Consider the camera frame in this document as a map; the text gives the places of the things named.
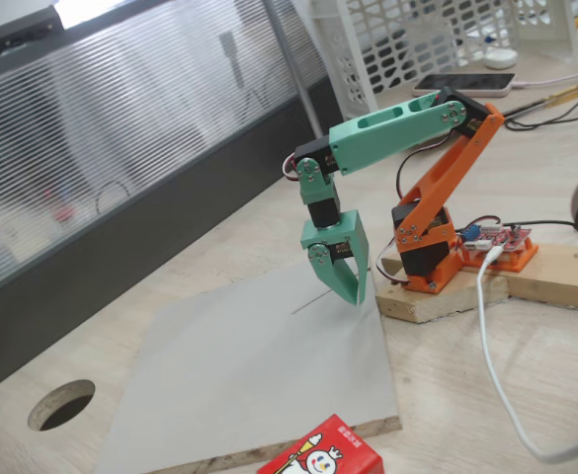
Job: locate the large white lattice basket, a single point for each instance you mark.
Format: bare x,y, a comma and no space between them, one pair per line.
353,74

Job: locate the small white lattice basket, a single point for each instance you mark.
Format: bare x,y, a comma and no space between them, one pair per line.
562,34

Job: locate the white earbuds case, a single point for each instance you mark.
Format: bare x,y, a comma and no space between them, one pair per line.
500,59

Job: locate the grey metal partition post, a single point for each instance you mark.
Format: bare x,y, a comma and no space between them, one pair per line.
293,69

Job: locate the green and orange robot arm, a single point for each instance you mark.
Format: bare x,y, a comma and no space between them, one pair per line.
392,131

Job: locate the frosted glass desk partition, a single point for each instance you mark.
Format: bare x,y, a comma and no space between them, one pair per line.
120,123

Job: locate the red controller circuit board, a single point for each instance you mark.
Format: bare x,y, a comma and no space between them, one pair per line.
498,238

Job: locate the smartphone in pink case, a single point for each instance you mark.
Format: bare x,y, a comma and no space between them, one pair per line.
464,84

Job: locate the grey laminated chipboard panel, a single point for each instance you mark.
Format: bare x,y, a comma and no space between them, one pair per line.
229,355

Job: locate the orange controller board mount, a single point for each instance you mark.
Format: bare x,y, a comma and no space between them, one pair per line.
518,259

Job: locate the black depth camera sensor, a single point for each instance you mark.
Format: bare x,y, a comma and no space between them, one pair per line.
24,29

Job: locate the red cartoon print box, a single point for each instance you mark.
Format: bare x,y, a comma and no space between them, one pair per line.
328,451

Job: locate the wooden plank under arm base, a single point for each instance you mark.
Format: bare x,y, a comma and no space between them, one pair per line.
441,301

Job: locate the wooden plank under controller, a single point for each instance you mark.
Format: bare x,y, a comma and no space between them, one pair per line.
565,276

